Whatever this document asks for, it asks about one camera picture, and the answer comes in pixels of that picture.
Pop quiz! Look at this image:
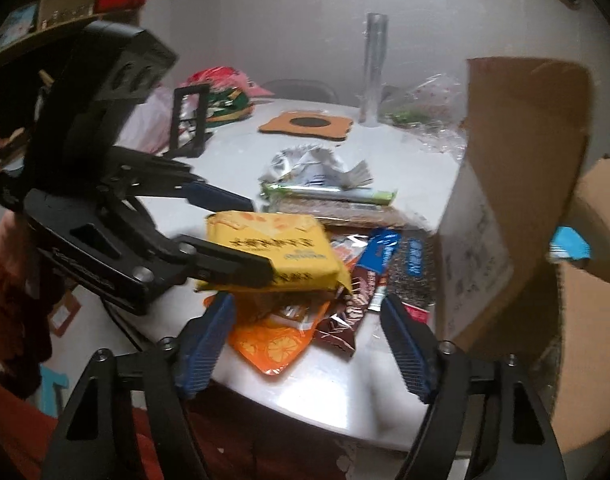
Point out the orange snack packet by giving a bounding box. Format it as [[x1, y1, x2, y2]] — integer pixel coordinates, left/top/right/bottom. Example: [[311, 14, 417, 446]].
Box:
[[227, 292, 331, 375]]

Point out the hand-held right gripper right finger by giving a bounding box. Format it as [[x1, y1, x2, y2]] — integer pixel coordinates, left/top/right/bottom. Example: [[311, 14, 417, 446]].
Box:
[[380, 292, 568, 480]]

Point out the light blue packet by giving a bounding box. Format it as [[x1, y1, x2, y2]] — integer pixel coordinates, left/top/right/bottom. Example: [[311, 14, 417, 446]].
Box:
[[550, 227, 592, 261]]

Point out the white plastic bag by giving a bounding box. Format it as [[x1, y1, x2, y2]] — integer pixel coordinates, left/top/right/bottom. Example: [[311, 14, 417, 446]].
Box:
[[120, 87, 178, 153]]

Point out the toast-shaped brown coaster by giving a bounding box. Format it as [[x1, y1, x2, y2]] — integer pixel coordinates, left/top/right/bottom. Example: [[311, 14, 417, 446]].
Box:
[[258, 111, 354, 143]]

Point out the cardboard box with label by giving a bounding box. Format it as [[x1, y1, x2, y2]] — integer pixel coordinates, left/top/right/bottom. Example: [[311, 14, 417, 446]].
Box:
[[435, 57, 593, 356]]

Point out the black frame stand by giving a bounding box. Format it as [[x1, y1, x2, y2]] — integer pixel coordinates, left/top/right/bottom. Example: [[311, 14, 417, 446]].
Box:
[[165, 85, 211, 158]]

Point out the dark sesame bar packet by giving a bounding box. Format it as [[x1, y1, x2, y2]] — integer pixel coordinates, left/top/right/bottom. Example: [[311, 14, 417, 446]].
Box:
[[385, 232, 438, 326]]

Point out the open plain cardboard box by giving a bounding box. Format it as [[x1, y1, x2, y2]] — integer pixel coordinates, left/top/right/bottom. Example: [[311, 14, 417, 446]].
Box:
[[535, 157, 610, 456]]

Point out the person's red clothing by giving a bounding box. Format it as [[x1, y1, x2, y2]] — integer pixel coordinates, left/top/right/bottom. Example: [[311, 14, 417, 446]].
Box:
[[0, 375, 351, 480]]

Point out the brown speckled cracker packet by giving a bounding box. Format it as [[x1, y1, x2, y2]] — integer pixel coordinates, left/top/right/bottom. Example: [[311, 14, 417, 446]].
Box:
[[270, 199, 411, 228]]

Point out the pink and red bag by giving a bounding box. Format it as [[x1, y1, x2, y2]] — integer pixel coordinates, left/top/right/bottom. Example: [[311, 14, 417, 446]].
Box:
[[180, 66, 273, 106]]

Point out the yellow snack packet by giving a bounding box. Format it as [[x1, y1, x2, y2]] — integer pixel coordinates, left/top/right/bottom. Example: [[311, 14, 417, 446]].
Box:
[[195, 210, 353, 296]]

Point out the clear plastic bag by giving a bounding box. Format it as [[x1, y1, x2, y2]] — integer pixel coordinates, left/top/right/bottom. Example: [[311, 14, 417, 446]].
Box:
[[380, 74, 468, 153]]

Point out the crumpled silver packet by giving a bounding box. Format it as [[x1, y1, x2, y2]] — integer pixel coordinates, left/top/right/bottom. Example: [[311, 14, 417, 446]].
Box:
[[259, 144, 375, 193]]

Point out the blue snack packet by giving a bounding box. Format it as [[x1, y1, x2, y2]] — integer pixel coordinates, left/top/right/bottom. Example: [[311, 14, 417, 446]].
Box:
[[355, 227, 403, 311]]

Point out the grey chair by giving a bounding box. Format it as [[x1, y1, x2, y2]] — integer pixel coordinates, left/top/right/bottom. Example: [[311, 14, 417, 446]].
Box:
[[259, 79, 338, 106]]

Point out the green snack packet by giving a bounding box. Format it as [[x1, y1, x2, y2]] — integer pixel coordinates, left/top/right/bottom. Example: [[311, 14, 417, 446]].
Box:
[[261, 182, 398, 206]]

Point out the person's left forearm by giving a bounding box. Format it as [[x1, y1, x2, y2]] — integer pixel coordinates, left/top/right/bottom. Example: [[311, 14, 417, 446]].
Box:
[[0, 212, 68, 401]]

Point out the clear tall tube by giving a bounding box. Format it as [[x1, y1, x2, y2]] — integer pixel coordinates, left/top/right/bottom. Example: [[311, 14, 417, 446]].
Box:
[[361, 12, 390, 127]]

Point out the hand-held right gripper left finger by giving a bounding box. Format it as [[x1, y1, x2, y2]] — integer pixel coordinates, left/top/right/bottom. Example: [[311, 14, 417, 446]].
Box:
[[41, 291, 236, 480]]

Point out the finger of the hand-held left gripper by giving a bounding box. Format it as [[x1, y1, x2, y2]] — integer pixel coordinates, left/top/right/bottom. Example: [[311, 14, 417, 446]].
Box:
[[132, 233, 277, 307], [104, 146, 256, 213]]

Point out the brown snack packet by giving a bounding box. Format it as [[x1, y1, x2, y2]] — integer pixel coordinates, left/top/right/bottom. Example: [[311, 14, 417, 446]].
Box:
[[312, 260, 386, 358]]

